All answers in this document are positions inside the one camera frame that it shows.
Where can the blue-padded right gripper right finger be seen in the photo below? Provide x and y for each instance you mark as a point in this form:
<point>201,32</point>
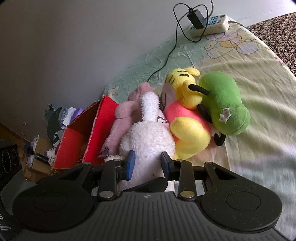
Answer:
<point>183,172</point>

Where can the green plush toy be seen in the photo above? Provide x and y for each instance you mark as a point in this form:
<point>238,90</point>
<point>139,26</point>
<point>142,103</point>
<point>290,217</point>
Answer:
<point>222,105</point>

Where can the red cardboard box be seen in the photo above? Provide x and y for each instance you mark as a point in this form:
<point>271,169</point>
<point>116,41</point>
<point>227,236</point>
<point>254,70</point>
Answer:
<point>83,139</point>

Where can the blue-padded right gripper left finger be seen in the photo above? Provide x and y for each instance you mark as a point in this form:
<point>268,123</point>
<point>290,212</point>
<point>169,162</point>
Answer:
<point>114,171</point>

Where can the yellow tiger plush pink shirt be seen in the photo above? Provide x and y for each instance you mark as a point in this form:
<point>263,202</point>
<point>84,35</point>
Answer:
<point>192,134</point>

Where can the cluttered bedside table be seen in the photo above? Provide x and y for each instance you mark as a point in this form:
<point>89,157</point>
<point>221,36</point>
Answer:
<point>41,152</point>

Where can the white power strip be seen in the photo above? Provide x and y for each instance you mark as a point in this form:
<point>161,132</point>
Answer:
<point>216,24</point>

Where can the white fluffy bunny plush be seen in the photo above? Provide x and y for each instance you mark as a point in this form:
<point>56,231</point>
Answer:
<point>148,138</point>

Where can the brown patterned blanket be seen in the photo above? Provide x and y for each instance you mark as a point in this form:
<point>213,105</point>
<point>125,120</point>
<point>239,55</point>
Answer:
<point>279,35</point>

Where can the black device with dials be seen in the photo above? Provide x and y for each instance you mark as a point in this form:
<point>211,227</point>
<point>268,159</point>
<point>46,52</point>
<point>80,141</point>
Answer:
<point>9,164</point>

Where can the pink plush toy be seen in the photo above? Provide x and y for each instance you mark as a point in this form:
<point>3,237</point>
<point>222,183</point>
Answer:
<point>126,114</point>

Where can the black charger adapter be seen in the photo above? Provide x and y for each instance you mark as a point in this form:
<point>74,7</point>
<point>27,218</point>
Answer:
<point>196,18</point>

